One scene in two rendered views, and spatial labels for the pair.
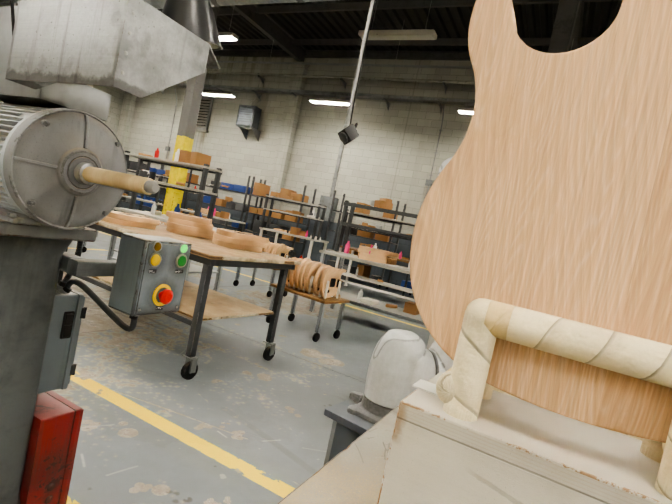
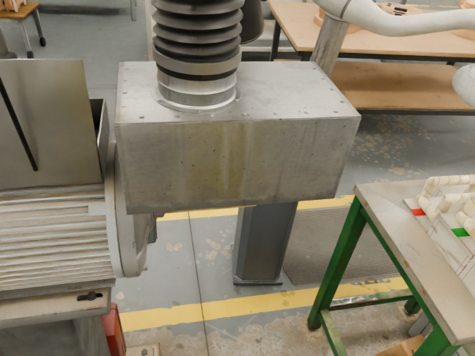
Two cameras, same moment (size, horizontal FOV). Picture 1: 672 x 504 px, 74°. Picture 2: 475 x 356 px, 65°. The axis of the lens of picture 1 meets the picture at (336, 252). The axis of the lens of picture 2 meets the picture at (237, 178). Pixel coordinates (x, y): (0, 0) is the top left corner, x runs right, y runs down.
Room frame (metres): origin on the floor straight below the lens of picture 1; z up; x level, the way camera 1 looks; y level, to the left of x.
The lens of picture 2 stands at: (0.46, 0.78, 1.76)
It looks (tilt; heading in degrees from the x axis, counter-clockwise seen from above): 39 degrees down; 318
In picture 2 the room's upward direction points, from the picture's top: 6 degrees clockwise
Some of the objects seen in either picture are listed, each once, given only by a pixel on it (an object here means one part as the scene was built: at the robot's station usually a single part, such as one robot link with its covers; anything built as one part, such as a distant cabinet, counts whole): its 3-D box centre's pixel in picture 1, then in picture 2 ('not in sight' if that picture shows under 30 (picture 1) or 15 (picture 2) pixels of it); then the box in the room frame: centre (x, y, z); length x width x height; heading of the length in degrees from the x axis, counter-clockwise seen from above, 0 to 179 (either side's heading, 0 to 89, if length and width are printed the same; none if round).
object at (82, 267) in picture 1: (107, 268); not in sight; (1.16, 0.58, 1.02); 0.19 x 0.04 x 0.04; 154
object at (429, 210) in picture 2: not in sight; (427, 207); (0.73, -0.30, 0.96); 0.11 x 0.03 x 0.03; 153
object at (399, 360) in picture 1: (398, 365); not in sight; (1.38, -0.27, 0.87); 0.18 x 0.16 x 0.22; 105
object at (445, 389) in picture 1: (462, 379); not in sight; (0.45, -0.15, 1.12); 0.11 x 0.03 x 0.03; 153
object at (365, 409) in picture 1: (380, 405); not in sight; (1.39, -0.24, 0.73); 0.22 x 0.18 x 0.06; 56
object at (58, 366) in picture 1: (55, 286); not in sight; (1.20, 0.73, 0.93); 0.15 x 0.10 x 0.55; 64
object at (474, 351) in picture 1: (471, 364); not in sight; (0.41, -0.14, 1.15); 0.03 x 0.03 x 0.09
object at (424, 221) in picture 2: not in sight; (450, 212); (0.68, -0.38, 0.94); 0.27 x 0.15 x 0.01; 63
